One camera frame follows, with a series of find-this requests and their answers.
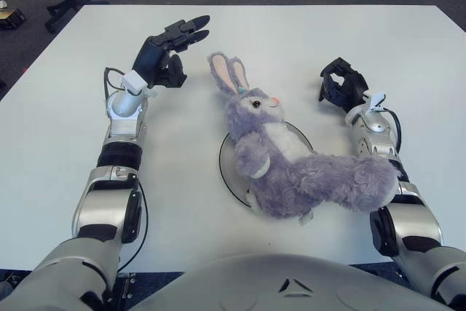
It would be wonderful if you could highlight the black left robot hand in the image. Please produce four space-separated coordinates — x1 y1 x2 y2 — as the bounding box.
131 15 211 90

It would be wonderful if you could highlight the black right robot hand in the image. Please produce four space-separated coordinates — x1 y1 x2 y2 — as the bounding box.
319 57 371 114

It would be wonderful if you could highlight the purple plush bunny doll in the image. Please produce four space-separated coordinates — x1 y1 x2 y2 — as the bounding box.
206 51 400 221

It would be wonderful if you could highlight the white plate with black rim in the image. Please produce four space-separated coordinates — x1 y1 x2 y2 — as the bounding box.
218 119 314 213

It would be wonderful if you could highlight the yellow black box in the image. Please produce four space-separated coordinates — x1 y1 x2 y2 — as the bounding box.
0 0 26 30

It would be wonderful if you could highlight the grey robot torso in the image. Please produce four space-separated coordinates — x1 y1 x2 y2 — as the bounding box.
119 252 456 311

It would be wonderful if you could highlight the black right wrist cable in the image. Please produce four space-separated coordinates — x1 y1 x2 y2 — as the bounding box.
385 109 404 155

